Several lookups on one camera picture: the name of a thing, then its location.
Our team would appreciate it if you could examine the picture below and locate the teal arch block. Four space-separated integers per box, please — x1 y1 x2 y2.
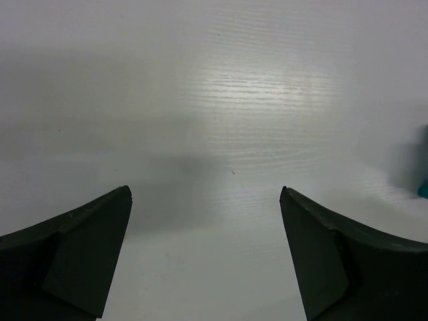
417 125 428 199

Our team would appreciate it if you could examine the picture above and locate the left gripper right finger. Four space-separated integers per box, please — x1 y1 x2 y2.
280 187 427 320

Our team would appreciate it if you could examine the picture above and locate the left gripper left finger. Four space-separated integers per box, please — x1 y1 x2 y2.
1 186 132 320

